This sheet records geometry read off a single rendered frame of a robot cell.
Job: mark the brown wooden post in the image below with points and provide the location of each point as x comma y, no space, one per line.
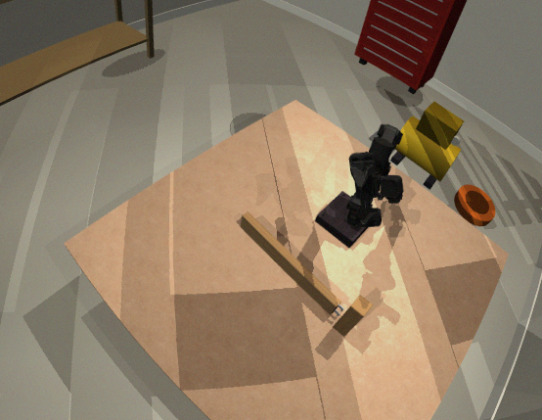
353,315

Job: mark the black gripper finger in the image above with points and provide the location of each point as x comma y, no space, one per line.
365,218
360,176

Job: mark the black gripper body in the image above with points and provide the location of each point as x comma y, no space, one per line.
369,190

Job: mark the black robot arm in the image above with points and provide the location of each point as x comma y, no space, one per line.
391,185

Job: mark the wooden rail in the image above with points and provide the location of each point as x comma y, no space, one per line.
288,262

